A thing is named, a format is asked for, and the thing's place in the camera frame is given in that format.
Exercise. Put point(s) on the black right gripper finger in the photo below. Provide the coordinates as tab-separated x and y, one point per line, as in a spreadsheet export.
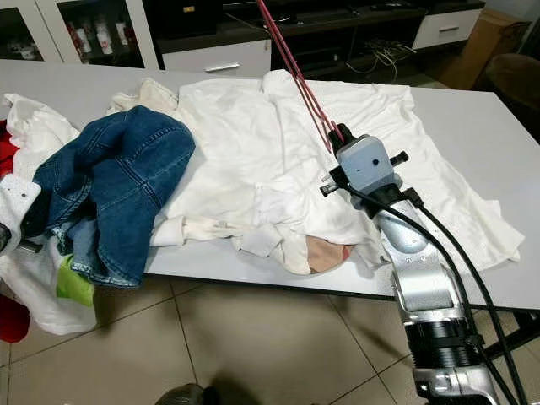
347	132
337	142

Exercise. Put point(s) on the white shirt with green print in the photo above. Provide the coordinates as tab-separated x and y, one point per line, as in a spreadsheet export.
42	295

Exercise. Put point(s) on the blue denim garment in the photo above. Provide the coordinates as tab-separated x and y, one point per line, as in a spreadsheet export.
135	169

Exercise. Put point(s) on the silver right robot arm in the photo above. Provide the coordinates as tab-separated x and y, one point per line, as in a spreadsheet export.
422	287

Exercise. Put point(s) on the red shirt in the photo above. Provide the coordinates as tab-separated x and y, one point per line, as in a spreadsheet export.
13	321

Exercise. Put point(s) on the dark brown tv bench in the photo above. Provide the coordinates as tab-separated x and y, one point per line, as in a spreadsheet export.
321	29

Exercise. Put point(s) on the large white shirt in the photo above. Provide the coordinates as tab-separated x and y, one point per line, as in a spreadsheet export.
456	169

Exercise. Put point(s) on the white long sleeve shirt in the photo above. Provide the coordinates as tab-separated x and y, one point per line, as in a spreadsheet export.
219	143

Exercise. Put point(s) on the small white drawer front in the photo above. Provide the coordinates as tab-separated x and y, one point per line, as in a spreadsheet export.
447	27

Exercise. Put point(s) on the wide white drawer front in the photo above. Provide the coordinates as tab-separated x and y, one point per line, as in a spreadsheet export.
215	61

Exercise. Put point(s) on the brown cardboard box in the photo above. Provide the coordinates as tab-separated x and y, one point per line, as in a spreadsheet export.
481	51

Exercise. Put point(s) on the brown armchair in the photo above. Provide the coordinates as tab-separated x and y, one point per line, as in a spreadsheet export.
519	93

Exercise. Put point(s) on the tall black speaker yellow label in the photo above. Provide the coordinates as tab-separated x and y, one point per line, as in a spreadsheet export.
181	17

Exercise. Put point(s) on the white glass door cabinet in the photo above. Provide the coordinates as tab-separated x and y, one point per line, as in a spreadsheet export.
51	7

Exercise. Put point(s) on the black table leg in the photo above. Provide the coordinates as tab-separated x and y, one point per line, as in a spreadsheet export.
523	322

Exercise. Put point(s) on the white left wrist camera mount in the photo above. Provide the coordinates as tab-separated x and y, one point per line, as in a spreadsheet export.
18	202

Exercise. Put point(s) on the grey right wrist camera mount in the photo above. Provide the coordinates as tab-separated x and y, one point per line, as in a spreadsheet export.
367	160

